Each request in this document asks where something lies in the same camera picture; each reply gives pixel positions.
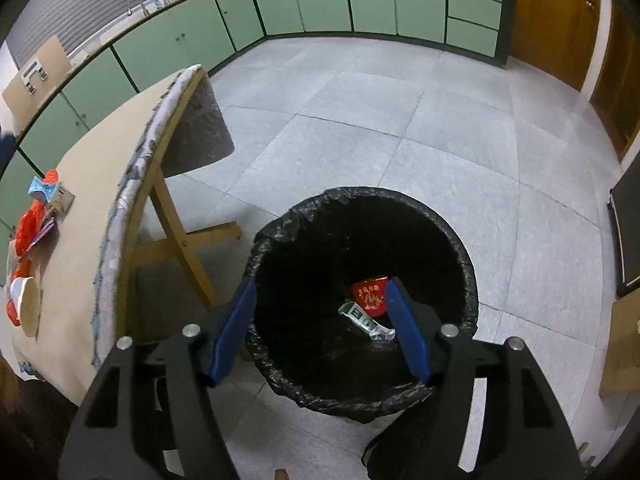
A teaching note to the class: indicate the cardboard box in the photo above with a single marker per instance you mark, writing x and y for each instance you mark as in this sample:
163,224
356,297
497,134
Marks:
37,80

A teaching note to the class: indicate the wooden door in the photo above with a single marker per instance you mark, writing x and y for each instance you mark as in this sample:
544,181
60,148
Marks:
550,15

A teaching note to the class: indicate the trash bin with black bag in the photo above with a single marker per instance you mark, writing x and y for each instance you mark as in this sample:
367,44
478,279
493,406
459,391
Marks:
325,260

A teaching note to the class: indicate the wooden folding table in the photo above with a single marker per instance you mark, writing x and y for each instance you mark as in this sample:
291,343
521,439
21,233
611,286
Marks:
175,230

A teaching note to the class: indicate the green and white wrapper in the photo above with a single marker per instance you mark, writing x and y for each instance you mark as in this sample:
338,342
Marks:
357,312

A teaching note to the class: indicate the blue and red wrapper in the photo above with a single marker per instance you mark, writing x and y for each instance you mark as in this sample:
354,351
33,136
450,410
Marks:
42,185

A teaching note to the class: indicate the cardboard sheet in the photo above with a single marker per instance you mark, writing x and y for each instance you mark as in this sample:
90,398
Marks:
622,350

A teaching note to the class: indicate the grey window blind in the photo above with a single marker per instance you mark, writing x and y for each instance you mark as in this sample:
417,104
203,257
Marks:
90,5

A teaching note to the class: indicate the black board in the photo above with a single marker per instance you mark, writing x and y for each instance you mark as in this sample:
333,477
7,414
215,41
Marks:
627,235

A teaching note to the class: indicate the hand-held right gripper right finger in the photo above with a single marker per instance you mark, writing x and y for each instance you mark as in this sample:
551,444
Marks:
407,330

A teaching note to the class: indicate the red paper packet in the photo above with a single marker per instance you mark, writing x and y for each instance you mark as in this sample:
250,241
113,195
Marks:
370,297

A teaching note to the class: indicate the green kitchen cabinet row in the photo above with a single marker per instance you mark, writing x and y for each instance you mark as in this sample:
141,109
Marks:
320,0

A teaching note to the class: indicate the white paper cup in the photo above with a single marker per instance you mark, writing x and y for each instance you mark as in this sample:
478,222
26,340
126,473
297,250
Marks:
26,305

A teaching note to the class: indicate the wooden table with cloth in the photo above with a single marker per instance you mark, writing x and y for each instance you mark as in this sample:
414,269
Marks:
100,160

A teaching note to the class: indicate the orange mesh sponge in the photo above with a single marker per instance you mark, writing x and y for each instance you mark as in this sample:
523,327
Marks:
30,227

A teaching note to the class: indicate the metal sink faucet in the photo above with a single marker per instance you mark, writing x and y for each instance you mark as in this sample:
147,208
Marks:
134,0

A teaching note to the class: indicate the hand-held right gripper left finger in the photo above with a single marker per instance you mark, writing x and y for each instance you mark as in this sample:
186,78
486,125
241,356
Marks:
235,330

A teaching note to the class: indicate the person's black shoe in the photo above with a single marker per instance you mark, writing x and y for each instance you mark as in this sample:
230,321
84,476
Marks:
380,455

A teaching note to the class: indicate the small brown carton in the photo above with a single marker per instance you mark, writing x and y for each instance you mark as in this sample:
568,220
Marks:
62,200

